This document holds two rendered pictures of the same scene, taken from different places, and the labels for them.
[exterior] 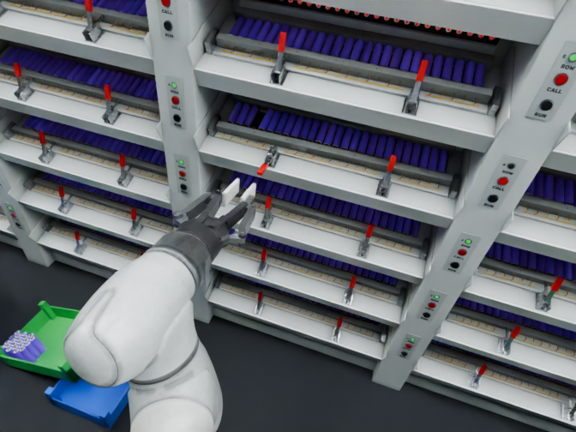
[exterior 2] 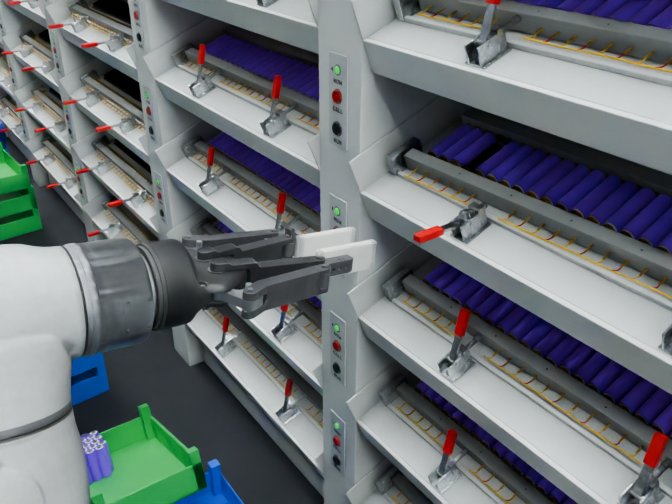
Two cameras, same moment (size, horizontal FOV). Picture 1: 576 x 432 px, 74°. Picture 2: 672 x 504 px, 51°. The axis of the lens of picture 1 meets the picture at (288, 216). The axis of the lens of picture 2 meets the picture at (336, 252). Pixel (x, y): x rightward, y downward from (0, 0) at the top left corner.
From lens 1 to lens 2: 0.36 m
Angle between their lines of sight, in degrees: 36
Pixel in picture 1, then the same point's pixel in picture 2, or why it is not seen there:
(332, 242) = (572, 453)
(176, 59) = (343, 25)
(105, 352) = not seen: outside the picture
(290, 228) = (496, 394)
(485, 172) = not seen: outside the picture
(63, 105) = (233, 106)
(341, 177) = (595, 292)
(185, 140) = (345, 170)
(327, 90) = (568, 81)
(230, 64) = (421, 35)
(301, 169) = (517, 257)
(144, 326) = not seen: outside the picture
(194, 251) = (115, 269)
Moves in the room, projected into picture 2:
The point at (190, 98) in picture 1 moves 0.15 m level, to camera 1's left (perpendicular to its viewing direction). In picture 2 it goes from (356, 92) to (273, 72)
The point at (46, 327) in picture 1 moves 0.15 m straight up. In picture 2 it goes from (134, 446) to (125, 391)
